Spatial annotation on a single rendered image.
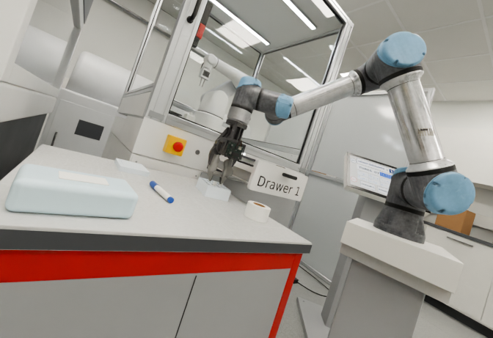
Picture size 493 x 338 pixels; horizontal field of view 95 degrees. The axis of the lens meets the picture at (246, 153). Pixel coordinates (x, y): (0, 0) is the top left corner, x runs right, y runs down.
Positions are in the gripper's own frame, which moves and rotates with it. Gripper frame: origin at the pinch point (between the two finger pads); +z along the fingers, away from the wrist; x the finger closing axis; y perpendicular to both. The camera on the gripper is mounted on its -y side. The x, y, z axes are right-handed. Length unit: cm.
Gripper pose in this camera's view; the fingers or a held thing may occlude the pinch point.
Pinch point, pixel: (216, 178)
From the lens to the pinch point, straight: 78.0
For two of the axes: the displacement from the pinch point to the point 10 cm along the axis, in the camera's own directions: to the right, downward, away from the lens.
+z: -3.2, 9.5, -0.3
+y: 4.3, 1.2, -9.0
